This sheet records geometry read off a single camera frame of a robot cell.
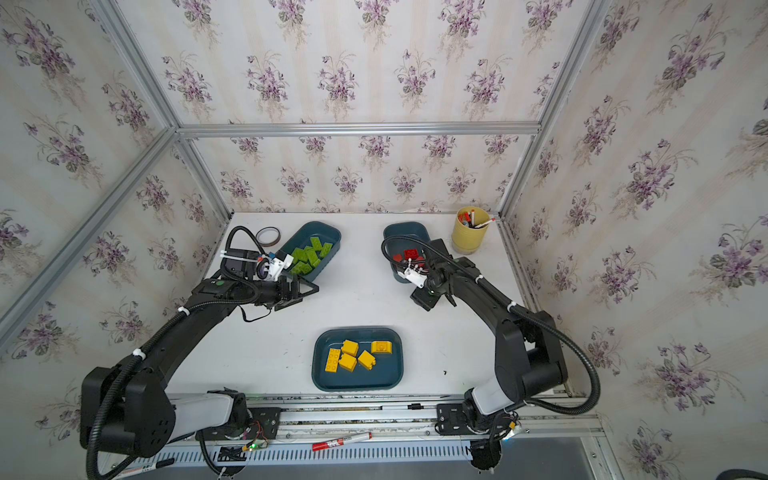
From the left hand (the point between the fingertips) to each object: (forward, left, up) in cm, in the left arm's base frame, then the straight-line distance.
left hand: (309, 290), depth 79 cm
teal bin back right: (+33, -28, -10) cm, 44 cm away
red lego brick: (+25, -30, -16) cm, 42 cm away
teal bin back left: (+33, +1, -14) cm, 36 cm away
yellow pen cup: (+26, -50, -4) cm, 56 cm away
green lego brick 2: (+23, +5, -15) cm, 28 cm away
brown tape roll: (+31, +24, -19) cm, 44 cm away
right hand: (+4, -32, -8) cm, 34 cm away
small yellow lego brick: (-14, -10, -15) cm, 23 cm away
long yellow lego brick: (-13, -6, -16) cm, 21 cm away
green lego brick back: (+30, +5, -16) cm, 34 cm away
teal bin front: (-17, -21, -17) cm, 32 cm away
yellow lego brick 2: (-9, -20, -16) cm, 27 cm away
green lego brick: (+27, +1, -16) cm, 31 cm away
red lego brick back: (+25, -26, -18) cm, 40 cm away
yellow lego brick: (-10, -11, -15) cm, 21 cm away
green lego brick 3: (+17, +8, -15) cm, 24 cm away
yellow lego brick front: (-13, -16, -15) cm, 25 cm away
